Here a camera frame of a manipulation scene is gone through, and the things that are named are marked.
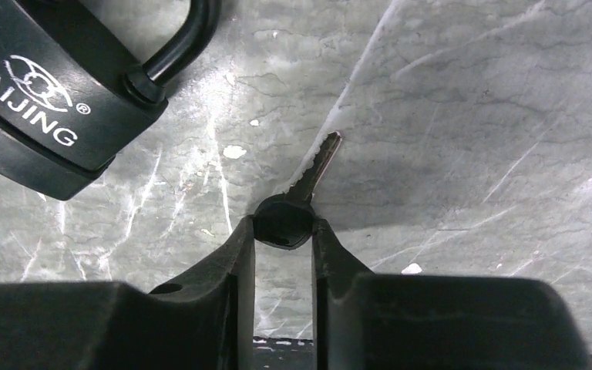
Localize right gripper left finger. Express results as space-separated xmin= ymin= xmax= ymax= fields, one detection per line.
xmin=0 ymin=217 xmax=255 ymax=369

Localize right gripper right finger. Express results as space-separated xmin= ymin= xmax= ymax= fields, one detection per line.
xmin=312 ymin=219 xmax=592 ymax=369

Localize black padlock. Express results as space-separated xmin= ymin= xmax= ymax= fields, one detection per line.
xmin=0 ymin=1 xmax=223 ymax=200

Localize black head key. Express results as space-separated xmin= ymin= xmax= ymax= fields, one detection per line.
xmin=253 ymin=131 xmax=342 ymax=251

